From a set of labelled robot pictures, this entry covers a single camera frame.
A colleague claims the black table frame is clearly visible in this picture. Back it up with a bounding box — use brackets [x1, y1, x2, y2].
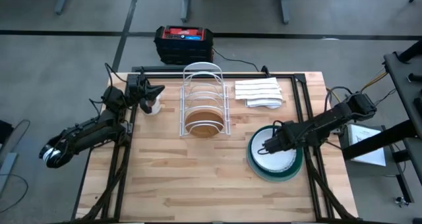
[71, 65, 359, 224]

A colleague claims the white blue floral plate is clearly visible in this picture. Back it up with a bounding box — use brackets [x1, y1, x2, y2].
[250, 126, 297, 173]

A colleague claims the white paper booklet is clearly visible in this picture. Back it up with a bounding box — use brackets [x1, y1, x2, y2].
[346, 124, 386, 167]

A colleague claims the grey desk leg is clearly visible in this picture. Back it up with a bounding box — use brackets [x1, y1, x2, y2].
[280, 0, 291, 24]
[180, 0, 193, 23]
[54, 0, 72, 14]

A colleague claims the dark green plate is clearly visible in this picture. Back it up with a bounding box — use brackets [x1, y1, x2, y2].
[247, 124, 303, 179]

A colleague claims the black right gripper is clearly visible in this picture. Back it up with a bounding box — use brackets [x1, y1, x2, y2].
[263, 121, 303, 154]

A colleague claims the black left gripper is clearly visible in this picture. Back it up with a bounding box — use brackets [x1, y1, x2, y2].
[125, 74, 166, 115]

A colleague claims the brown divided plate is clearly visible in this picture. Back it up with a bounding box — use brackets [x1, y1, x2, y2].
[184, 110, 226, 138]

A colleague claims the red black power station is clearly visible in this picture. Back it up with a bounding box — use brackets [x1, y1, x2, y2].
[154, 25, 214, 66]

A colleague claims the white ceramic mug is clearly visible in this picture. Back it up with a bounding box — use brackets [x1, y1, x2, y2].
[143, 91, 165, 116]

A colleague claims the folded white cloth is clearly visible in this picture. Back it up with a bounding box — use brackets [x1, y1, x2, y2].
[234, 77, 284, 110]

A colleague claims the black power cable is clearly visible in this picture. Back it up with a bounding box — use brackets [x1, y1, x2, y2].
[212, 47, 270, 74]

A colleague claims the white wire dish rack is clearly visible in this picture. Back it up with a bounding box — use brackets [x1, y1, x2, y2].
[179, 61, 231, 138]

